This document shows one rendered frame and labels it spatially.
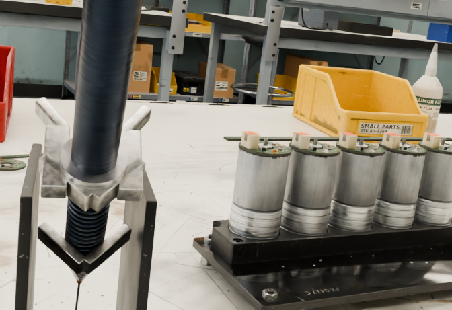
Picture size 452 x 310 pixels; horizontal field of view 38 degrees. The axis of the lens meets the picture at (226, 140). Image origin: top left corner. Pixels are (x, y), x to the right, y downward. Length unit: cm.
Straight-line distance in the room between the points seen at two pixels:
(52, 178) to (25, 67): 455
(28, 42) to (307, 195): 441
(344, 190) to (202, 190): 13
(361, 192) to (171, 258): 10
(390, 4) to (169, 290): 292
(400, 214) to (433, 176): 3
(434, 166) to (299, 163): 9
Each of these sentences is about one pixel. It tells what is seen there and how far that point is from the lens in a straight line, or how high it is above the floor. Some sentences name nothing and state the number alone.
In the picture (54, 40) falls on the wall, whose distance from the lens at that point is 471.
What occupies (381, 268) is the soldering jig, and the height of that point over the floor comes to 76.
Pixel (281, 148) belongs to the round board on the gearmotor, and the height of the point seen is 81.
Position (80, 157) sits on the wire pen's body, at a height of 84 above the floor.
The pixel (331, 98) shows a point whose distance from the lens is 67.
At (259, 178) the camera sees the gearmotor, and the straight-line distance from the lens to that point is 30.
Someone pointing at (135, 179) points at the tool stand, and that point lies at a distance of 16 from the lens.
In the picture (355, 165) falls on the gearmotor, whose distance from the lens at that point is 33.
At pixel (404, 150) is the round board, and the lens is 35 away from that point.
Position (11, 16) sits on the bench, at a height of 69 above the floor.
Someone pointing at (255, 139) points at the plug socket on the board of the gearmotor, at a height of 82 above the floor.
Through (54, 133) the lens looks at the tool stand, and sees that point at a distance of 17.
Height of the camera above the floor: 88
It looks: 13 degrees down
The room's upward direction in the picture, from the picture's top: 7 degrees clockwise
